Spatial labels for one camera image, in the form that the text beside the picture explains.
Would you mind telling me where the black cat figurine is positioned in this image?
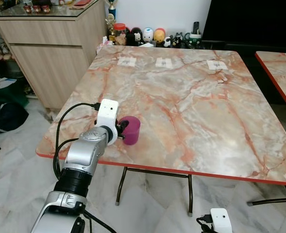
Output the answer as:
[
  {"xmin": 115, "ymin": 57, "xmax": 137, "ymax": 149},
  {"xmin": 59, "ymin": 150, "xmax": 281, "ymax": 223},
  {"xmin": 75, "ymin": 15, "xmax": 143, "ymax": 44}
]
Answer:
[{"xmin": 174, "ymin": 33, "xmax": 184, "ymax": 49}]

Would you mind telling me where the white and blue figurine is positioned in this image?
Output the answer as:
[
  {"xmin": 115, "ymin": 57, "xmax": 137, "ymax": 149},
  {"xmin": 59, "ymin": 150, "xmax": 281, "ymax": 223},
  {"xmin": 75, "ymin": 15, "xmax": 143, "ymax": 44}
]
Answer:
[{"xmin": 143, "ymin": 27, "xmax": 155, "ymax": 44}]

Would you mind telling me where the light wooden cabinet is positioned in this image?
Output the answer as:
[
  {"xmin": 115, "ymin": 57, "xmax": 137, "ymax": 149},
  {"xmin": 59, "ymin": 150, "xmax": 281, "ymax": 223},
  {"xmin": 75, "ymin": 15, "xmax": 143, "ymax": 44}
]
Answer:
[{"xmin": 0, "ymin": 0, "xmax": 108, "ymax": 111}]

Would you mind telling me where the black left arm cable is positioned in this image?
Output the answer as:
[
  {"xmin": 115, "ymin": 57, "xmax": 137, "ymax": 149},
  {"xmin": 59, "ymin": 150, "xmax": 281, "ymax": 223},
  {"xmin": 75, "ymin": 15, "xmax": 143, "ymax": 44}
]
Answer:
[
  {"xmin": 81, "ymin": 208, "xmax": 117, "ymax": 233},
  {"xmin": 53, "ymin": 101, "xmax": 103, "ymax": 180}
]

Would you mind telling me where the black and white figurine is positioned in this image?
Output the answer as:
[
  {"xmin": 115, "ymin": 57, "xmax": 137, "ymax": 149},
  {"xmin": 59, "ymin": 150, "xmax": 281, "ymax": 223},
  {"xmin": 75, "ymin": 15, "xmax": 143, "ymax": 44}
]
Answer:
[{"xmin": 131, "ymin": 27, "xmax": 143, "ymax": 46}]

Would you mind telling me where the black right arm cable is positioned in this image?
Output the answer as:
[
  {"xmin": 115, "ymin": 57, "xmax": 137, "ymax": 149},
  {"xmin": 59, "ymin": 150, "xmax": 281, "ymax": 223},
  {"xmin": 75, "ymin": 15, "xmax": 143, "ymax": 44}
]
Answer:
[{"xmin": 196, "ymin": 216, "xmax": 213, "ymax": 233}]

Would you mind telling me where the black bag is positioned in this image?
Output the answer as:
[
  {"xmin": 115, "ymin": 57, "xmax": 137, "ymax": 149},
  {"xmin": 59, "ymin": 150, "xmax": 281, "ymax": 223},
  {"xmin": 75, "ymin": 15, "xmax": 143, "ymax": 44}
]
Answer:
[{"xmin": 0, "ymin": 100, "xmax": 30, "ymax": 135}]

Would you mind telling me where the dark green mug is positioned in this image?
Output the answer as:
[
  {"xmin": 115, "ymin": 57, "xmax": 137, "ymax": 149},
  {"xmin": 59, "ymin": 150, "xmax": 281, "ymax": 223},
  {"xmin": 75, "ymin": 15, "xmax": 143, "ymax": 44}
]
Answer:
[{"xmin": 187, "ymin": 32, "xmax": 205, "ymax": 50}]

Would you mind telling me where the black television screen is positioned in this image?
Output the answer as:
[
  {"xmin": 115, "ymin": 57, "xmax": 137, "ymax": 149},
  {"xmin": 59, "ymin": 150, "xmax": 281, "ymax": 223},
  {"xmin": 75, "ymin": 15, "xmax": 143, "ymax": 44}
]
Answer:
[{"xmin": 202, "ymin": 0, "xmax": 286, "ymax": 50}]

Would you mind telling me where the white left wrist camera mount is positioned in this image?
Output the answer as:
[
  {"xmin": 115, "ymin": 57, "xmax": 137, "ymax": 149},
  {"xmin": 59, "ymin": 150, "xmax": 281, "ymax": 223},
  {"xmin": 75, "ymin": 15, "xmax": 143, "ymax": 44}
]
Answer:
[{"xmin": 95, "ymin": 99, "xmax": 120, "ymax": 146}]

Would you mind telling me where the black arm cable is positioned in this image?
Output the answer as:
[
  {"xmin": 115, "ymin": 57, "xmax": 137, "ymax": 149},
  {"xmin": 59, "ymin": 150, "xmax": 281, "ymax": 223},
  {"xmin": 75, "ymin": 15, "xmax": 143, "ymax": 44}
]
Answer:
[
  {"xmin": 53, "ymin": 101, "xmax": 103, "ymax": 180},
  {"xmin": 196, "ymin": 216, "xmax": 213, "ymax": 233},
  {"xmin": 81, "ymin": 208, "xmax": 117, "ymax": 233}
]

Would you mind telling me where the red-lidded glass jar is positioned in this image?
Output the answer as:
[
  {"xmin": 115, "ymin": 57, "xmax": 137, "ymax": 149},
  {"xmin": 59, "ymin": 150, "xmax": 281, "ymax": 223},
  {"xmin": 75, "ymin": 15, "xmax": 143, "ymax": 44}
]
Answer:
[{"xmin": 113, "ymin": 23, "xmax": 128, "ymax": 46}]

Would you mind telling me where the red packet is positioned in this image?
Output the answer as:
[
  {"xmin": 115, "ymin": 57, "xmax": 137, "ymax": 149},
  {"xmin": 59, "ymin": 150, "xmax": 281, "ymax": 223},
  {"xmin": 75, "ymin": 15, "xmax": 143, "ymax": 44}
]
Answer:
[{"xmin": 69, "ymin": 0, "xmax": 92, "ymax": 10}]

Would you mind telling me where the marble folding table red rim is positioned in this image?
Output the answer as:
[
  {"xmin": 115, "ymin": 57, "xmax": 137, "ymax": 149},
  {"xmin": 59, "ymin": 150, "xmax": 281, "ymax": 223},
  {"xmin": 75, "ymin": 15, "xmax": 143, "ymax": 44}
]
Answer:
[
  {"xmin": 255, "ymin": 50, "xmax": 286, "ymax": 120},
  {"xmin": 35, "ymin": 45, "xmax": 286, "ymax": 217}
]

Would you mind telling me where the green bag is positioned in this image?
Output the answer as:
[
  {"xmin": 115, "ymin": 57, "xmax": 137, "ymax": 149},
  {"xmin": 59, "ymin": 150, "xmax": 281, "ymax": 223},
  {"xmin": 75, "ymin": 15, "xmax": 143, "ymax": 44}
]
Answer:
[{"xmin": 0, "ymin": 77, "xmax": 30, "ymax": 106}]

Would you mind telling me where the blue and gold trophy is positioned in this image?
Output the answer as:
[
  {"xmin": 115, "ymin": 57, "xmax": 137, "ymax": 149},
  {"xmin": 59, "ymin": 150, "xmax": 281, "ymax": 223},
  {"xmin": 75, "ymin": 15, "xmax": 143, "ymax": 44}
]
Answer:
[{"xmin": 108, "ymin": 0, "xmax": 118, "ymax": 19}]

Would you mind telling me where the magenta plastic cup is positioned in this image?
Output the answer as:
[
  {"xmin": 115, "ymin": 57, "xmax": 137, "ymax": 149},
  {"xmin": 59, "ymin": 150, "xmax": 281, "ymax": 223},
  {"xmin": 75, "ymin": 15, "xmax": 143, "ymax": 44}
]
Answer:
[{"xmin": 118, "ymin": 116, "xmax": 142, "ymax": 146}]

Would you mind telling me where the orange and yellow figurine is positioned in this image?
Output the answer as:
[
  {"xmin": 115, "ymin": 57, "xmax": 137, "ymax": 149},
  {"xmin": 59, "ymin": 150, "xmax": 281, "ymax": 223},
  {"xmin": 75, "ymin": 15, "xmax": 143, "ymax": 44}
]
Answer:
[{"xmin": 153, "ymin": 27, "xmax": 167, "ymax": 45}]

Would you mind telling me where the white paper marker tag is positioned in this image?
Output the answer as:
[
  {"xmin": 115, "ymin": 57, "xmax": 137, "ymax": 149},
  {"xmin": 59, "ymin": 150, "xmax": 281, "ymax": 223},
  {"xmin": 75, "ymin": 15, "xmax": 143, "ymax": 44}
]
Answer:
[
  {"xmin": 118, "ymin": 57, "xmax": 137, "ymax": 68},
  {"xmin": 207, "ymin": 60, "xmax": 228, "ymax": 71},
  {"xmin": 155, "ymin": 58, "xmax": 174, "ymax": 69}
]

